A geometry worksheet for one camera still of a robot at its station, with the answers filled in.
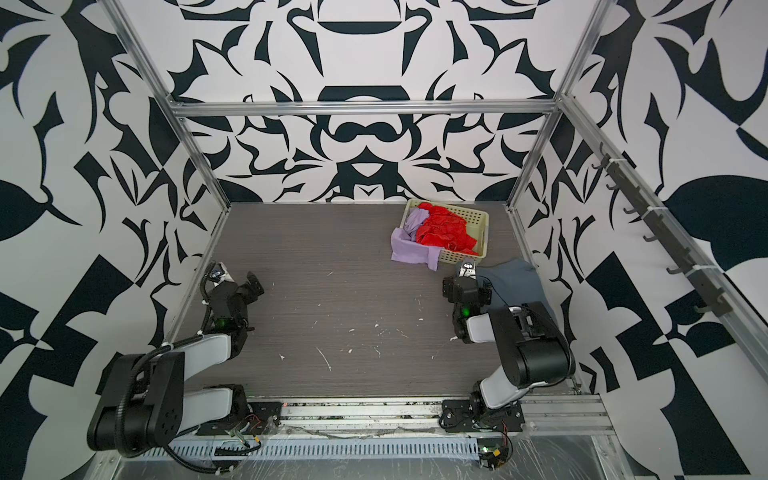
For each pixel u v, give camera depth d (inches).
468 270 32.1
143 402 16.6
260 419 29.0
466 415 29.4
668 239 21.9
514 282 38.0
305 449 28.0
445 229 39.7
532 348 18.0
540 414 30.2
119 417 14.9
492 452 28.0
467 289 28.5
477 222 43.8
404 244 39.6
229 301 26.3
